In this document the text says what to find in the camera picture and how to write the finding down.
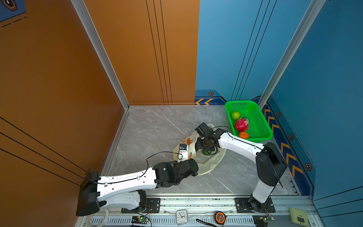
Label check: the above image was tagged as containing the yellow printed plastic bag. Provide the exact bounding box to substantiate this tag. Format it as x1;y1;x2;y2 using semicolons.
173;124;226;175

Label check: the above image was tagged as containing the orange fruit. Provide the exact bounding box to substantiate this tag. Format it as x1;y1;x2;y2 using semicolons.
238;131;249;139

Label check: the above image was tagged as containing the bumpy light green fruit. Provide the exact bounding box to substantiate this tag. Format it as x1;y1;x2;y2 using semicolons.
231;111;242;121

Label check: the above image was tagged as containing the red dragon fruit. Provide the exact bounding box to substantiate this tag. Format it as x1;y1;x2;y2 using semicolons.
234;118;249;132

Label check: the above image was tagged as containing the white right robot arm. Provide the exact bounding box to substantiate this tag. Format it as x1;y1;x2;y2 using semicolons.
195;123;288;213

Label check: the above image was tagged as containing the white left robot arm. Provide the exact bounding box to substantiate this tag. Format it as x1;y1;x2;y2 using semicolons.
76;159;199;217

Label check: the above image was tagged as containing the small white clock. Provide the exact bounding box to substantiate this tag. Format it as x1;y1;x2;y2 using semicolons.
175;209;189;226

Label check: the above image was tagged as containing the green plastic basket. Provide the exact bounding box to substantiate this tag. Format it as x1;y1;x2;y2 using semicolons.
225;100;273;143

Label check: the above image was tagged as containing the left green circuit board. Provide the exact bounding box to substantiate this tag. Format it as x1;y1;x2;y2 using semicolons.
130;216;151;227

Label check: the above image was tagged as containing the green circuit board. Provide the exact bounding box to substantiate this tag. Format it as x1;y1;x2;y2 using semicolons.
130;216;151;227
253;216;275;227

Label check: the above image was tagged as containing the orange black tape measure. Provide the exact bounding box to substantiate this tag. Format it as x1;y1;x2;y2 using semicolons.
214;211;226;225

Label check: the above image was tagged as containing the right green circuit board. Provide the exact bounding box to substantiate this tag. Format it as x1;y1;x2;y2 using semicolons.
253;216;275;227

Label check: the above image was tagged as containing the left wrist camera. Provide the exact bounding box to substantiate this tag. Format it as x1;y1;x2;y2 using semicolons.
178;143;189;162

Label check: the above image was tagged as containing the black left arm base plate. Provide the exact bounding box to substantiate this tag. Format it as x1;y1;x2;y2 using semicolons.
121;198;161;214

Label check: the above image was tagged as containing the black strap on rail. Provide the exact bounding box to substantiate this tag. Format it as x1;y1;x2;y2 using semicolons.
196;218;217;227

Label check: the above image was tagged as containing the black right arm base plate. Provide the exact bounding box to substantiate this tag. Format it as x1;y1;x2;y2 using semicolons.
234;197;276;213

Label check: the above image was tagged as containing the aluminium front rail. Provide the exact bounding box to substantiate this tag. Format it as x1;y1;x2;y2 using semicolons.
76;194;324;227

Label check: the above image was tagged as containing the green wall switch box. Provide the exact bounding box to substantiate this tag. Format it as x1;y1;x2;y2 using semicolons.
289;207;310;227

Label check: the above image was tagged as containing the aluminium corner post right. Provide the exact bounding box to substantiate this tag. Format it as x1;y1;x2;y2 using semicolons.
258;0;326;110

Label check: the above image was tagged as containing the aluminium corner post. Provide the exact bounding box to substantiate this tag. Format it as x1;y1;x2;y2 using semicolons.
258;0;326;110
71;0;130;111

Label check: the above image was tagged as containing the aluminium corner post left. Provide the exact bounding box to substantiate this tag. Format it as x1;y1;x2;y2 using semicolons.
71;0;130;111

